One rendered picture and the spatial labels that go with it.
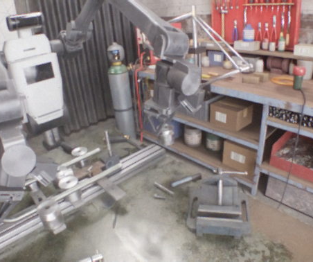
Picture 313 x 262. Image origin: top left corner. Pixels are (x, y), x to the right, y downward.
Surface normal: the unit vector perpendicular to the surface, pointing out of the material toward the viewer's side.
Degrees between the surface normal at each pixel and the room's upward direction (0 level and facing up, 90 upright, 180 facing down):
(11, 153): 89
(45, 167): 90
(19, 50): 90
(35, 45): 90
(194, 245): 0
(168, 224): 0
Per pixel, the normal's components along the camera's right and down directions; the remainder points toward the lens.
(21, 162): 0.64, 0.28
